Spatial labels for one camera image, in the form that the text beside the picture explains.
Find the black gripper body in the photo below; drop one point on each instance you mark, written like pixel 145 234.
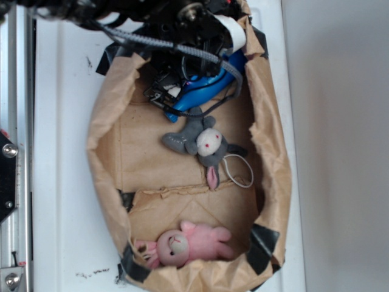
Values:
pixel 204 40

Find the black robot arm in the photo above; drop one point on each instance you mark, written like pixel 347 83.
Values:
pixel 132 25

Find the grey plush bunny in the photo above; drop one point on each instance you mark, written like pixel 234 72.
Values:
pixel 199 138

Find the brown paper bag tray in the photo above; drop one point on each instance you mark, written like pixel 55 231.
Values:
pixel 144 188

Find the pink plush bunny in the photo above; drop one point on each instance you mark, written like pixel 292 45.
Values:
pixel 179 247

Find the aluminium extrusion rail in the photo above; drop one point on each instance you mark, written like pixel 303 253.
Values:
pixel 17 102

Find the metal corner bracket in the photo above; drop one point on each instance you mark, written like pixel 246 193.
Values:
pixel 13 279

